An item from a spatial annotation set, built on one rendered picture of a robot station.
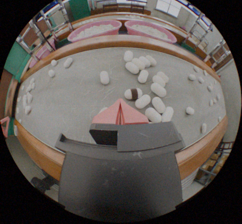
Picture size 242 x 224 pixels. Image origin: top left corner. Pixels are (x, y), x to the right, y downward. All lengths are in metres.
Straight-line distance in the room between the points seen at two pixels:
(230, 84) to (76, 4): 6.06
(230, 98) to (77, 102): 4.59
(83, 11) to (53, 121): 2.89
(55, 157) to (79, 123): 0.13
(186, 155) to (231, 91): 4.35
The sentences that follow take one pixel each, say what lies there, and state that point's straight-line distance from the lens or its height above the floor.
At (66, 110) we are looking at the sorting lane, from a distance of 0.19.
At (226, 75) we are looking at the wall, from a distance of 4.60.
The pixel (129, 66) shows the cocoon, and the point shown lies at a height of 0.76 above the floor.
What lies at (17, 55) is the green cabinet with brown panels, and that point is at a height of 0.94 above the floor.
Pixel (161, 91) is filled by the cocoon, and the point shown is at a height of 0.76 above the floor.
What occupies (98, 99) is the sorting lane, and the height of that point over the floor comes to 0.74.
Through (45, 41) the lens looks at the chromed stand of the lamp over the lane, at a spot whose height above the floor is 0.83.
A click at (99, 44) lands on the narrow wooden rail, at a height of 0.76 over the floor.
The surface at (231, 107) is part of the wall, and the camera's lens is 4.52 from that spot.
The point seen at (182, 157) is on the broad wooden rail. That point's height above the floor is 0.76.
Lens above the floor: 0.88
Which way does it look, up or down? 76 degrees down
